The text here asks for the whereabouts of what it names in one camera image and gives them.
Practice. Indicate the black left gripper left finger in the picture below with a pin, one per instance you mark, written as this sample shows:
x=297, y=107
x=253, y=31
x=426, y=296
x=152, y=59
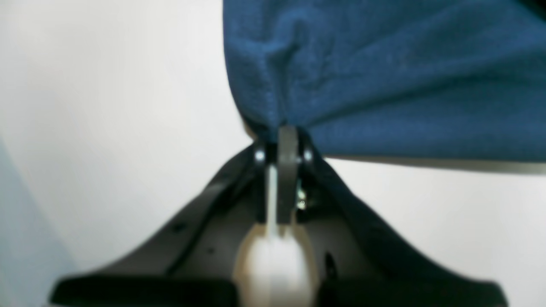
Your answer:
x=190, y=261

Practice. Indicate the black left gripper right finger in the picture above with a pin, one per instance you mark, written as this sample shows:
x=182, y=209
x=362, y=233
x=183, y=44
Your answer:
x=360, y=260

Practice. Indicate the dark blue t-shirt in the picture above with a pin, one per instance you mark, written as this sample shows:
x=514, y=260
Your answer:
x=429, y=79

